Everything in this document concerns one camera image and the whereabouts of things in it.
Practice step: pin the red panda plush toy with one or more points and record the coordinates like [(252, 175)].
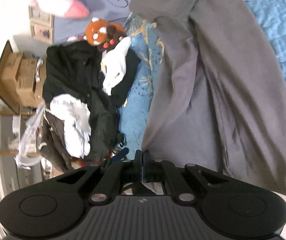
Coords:
[(103, 34)]

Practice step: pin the black garment pile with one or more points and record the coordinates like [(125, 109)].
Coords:
[(74, 69)]

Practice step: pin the white ruffled garment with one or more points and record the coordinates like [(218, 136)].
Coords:
[(77, 130)]

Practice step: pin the framed pictures on wall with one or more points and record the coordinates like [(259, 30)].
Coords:
[(41, 25)]

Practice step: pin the grey-blue duvet with lettering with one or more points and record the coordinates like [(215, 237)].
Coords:
[(111, 10)]

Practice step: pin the pink plush toy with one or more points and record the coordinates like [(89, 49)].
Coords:
[(63, 8)]

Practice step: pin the white cloth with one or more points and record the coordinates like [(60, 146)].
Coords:
[(113, 65)]

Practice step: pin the grey sweatshirt with print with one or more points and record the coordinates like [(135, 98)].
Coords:
[(220, 98)]

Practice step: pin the cardboard box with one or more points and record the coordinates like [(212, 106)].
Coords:
[(21, 79)]

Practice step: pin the blue floral quilt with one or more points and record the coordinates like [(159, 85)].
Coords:
[(270, 14)]

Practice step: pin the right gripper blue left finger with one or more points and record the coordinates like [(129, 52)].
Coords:
[(118, 173)]

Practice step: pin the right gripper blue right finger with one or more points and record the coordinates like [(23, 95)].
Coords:
[(166, 173)]

